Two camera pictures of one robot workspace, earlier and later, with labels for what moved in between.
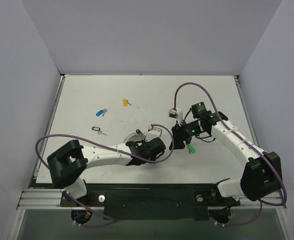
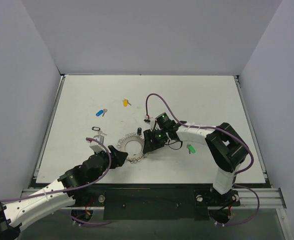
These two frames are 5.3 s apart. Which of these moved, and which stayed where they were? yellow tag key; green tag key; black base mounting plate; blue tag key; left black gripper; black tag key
Moved: black tag key; left black gripper
Stayed: green tag key; yellow tag key; blue tag key; black base mounting plate
